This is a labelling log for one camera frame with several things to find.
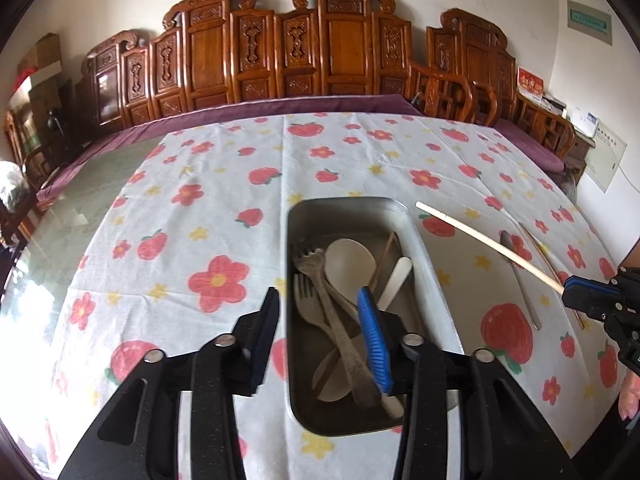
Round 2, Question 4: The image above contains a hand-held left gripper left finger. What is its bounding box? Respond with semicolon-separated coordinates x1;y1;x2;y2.
57;287;280;480

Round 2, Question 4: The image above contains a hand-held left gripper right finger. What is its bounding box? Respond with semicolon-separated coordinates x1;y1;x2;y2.
356;286;573;480

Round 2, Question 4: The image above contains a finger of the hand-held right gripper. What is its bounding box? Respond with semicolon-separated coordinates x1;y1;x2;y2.
560;287;614;319
564;276;619;297

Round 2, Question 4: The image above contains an ornate metal fork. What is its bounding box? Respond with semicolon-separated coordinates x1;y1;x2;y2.
292;241;383;409

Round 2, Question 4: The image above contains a beige plastic fork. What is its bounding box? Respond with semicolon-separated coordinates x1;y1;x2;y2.
294;274;351;342

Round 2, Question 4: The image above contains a long white plastic spoon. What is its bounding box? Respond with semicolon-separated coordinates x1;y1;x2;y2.
311;256;413;403

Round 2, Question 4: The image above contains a metal spoon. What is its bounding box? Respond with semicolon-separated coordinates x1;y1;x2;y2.
499;230;542;332

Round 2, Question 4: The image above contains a white ceramic spoon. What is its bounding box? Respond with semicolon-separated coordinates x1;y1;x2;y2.
324;238;405;419

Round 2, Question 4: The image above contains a tan wooden chopstick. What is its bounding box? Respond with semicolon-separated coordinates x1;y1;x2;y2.
316;231;402;392

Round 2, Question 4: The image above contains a pale wooden chopstick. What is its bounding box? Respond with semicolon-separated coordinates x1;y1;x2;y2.
415;201;565;292

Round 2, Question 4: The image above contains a metal tray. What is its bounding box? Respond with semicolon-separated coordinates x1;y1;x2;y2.
286;196;463;437

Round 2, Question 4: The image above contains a person's right hand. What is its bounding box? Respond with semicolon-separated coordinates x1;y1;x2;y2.
619;373;640;422

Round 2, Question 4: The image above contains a floral white tablecloth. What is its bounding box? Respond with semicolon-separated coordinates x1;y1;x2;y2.
42;112;626;480

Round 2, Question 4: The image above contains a white and blue box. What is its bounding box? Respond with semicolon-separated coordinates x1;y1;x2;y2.
571;109;601;137

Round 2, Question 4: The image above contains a wooden armchair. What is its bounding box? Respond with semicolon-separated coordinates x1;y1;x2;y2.
514;91;577;162
406;61;499;127

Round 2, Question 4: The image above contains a red box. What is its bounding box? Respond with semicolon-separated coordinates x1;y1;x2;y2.
516;66;545;103

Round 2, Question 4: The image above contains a carved wooden chair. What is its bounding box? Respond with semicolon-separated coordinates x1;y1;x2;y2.
274;0;414;99
149;0;277;115
81;29;152;135
426;8;519;122

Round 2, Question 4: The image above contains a dark cabinet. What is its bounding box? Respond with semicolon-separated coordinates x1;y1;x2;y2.
27;79;76;143

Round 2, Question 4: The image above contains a cardboard box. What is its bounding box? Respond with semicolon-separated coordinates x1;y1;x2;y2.
16;33;62;80

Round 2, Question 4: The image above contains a white wall poster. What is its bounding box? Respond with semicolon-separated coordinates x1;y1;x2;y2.
584;121;628;193

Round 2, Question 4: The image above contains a green wall sign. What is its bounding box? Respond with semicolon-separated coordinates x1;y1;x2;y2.
566;0;614;47

